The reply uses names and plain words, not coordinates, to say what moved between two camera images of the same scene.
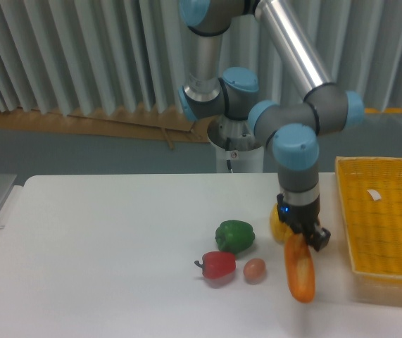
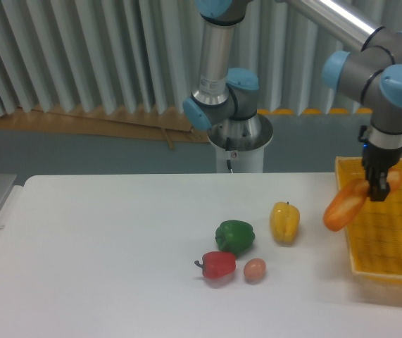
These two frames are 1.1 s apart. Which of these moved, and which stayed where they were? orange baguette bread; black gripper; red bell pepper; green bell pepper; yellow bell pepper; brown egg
Moved: black gripper; orange baguette bread
Stayed: green bell pepper; red bell pepper; yellow bell pepper; brown egg
